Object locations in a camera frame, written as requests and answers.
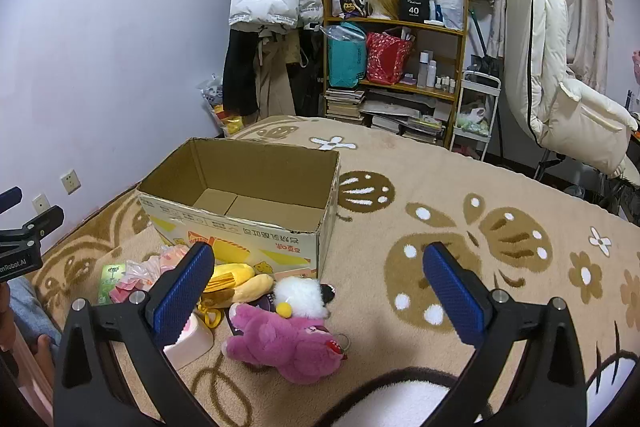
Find teal bag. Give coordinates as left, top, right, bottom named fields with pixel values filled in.
left=327, top=23, right=368, bottom=88

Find white metal cart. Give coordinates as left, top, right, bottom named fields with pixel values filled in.
left=450, top=69, right=502, bottom=158

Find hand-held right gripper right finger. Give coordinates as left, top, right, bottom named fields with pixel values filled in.
left=422, top=242, right=588, bottom=427

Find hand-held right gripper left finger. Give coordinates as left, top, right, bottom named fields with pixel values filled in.
left=52, top=242, right=216, bottom=427

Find pink squishy cake toy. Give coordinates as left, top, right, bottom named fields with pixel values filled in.
left=162, top=312, right=216, bottom=370

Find beige hanging coat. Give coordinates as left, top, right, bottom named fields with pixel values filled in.
left=252, top=29, right=306, bottom=118

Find person's jeans leg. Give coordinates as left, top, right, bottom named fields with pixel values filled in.
left=7, top=277, right=63, bottom=350

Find pink plastic packet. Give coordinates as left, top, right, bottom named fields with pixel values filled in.
left=109, top=244, right=191, bottom=305

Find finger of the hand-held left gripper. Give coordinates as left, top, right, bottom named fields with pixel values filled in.
left=0, top=206, right=65, bottom=253
left=0, top=187, right=23, bottom=214

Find pile of papers and magazines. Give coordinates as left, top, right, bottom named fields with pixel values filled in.
left=360, top=89, right=451, bottom=145

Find stack of books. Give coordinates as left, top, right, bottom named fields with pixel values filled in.
left=325, top=87, right=366, bottom=122

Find wooden shelf rack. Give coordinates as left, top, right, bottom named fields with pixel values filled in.
left=321, top=0, right=471, bottom=148

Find bags of snacks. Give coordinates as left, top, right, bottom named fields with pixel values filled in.
left=200, top=74, right=246, bottom=138

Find black box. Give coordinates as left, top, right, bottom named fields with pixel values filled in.
left=398, top=0, right=432, bottom=22

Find patterned beige blanket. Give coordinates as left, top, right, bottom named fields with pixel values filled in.
left=22, top=114, right=640, bottom=427

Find group of white cosmetic bottles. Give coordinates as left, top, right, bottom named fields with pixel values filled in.
left=417, top=50, right=458, bottom=90

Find green packet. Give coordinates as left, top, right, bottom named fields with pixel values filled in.
left=98, top=263, right=128, bottom=305

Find red patterned bag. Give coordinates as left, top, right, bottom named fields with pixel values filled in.
left=365, top=32, right=416, bottom=85

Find black hanging garment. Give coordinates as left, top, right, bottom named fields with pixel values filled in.
left=222, top=27, right=261, bottom=118

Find yellow plush toy with loop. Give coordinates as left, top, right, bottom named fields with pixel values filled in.
left=197, top=261, right=275, bottom=328

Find white fluffy plush toy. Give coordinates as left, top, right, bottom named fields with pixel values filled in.
left=272, top=277, right=337, bottom=320

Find purple plush bear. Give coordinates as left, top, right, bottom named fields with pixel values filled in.
left=222, top=302, right=349, bottom=384

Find printed cardboard box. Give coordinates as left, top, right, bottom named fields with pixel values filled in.
left=136, top=137, right=342, bottom=280

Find cream padded chair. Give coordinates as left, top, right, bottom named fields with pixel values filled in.
left=505, top=0, right=640, bottom=188

